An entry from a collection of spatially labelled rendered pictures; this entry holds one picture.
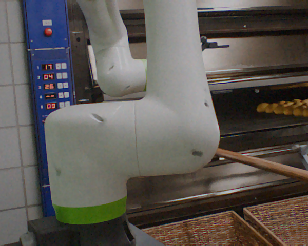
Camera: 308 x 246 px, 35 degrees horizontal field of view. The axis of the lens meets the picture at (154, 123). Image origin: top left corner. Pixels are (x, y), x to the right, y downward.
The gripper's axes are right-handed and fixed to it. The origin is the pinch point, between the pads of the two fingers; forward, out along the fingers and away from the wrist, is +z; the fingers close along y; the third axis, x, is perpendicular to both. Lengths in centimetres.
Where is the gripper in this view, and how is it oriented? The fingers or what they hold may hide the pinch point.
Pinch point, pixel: (225, 68)
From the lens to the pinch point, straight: 150.1
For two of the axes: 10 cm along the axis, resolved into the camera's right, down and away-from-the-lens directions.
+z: 9.2, -1.1, 3.7
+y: 0.7, 9.9, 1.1
